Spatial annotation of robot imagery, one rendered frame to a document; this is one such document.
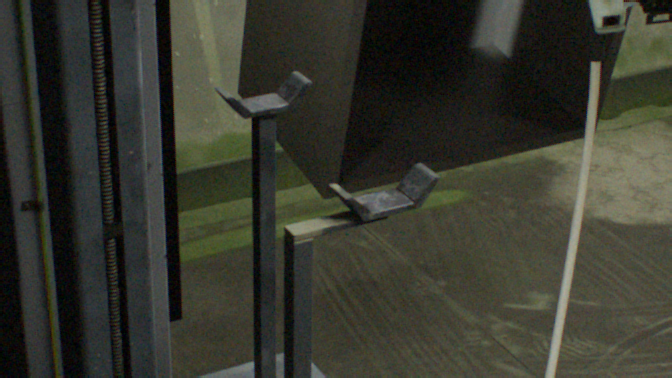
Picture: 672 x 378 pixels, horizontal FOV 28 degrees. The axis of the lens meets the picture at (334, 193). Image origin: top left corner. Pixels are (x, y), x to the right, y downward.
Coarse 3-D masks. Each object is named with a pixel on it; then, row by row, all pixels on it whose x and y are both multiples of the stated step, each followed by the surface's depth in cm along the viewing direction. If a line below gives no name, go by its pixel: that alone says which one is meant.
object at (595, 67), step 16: (592, 64) 235; (592, 80) 237; (592, 96) 239; (592, 112) 241; (592, 128) 242; (576, 208) 245; (576, 224) 245; (576, 240) 245; (560, 304) 244; (560, 320) 243; (560, 336) 243
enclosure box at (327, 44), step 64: (256, 0) 244; (320, 0) 223; (384, 0) 264; (448, 0) 273; (512, 0) 278; (576, 0) 260; (256, 64) 249; (320, 64) 227; (384, 64) 274; (448, 64) 278; (512, 64) 281; (576, 64) 264; (320, 128) 232; (384, 128) 256; (448, 128) 259; (512, 128) 262; (576, 128) 264; (320, 192) 237
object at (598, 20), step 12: (588, 0) 218; (600, 0) 212; (612, 0) 212; (588, 12) 225; (600, 12) 211; (612, 12) 211; (624, 12) 211; (588, 24) 227; (600, 24) 212; (624, 24) 214; (588, 36) 229; (600, 36) 228; (588, 48) 232; (600, 48) 231; (600, 60) 233
